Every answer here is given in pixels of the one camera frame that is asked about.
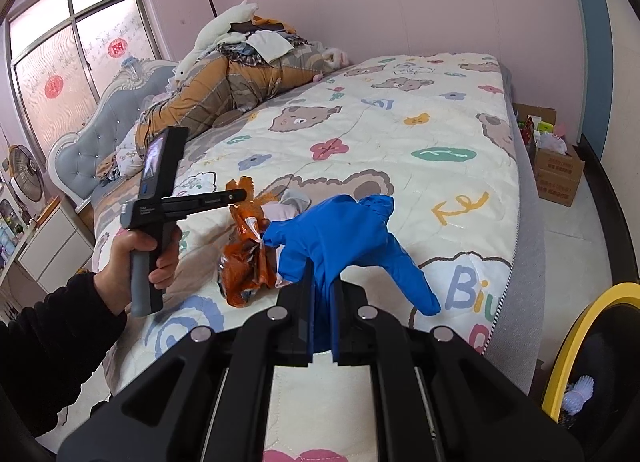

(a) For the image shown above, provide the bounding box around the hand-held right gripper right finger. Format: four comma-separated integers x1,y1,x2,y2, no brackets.
332,277,586,462

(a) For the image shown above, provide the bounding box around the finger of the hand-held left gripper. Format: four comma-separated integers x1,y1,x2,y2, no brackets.
172,187,249,219

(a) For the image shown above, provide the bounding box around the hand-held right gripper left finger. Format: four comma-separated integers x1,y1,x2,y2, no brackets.
57,262,317,462

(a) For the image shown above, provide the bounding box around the orange snack wrapper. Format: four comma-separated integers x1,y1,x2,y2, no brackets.
218,175,282,309

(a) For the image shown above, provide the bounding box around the blue rubber glove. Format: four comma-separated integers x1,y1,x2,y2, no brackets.
263,194,442,354

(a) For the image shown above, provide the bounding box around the yellow rimmed trash bin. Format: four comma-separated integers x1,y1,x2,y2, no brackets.
541,281,640,462

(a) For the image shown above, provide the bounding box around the person's left forearm black sleeve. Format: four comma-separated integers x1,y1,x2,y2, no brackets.
0,271,129,439

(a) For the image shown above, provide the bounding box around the person's left hand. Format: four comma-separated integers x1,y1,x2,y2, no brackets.
94,229,181,316

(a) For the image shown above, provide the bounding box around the grey cloth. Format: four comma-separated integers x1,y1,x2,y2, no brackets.
279,187,312,217

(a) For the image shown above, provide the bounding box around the grey tufted headboard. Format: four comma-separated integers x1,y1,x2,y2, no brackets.
47,58,179,209

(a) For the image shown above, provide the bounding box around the white cabinet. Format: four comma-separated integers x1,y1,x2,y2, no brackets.
0,196,97,324

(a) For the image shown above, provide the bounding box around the brown plaid quilt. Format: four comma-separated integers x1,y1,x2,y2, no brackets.
97,40,342,179

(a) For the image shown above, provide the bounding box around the white standing fan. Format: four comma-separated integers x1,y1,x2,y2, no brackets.
7,144,47,204

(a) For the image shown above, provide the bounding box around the pile of clothes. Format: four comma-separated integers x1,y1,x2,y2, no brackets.
219,16,314,64

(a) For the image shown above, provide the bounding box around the white plush toy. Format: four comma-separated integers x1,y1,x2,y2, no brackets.
172,0,259,84

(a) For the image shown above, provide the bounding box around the window with red stickers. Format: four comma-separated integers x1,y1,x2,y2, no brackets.
7,0,167,159

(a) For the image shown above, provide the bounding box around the pink plush toy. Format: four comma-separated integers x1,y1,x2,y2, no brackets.
313,47,352,82

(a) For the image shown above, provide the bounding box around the printed bear blanket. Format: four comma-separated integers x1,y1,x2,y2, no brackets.
92,53,519,462

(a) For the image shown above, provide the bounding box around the grey bed base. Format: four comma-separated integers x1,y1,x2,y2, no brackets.
500,62,547,394

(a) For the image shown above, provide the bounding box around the large printed cardboard box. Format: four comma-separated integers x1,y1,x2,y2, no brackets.
529,134,586,208

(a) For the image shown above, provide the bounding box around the small open cardboard box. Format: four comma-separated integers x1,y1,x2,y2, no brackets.
513,103,557,134

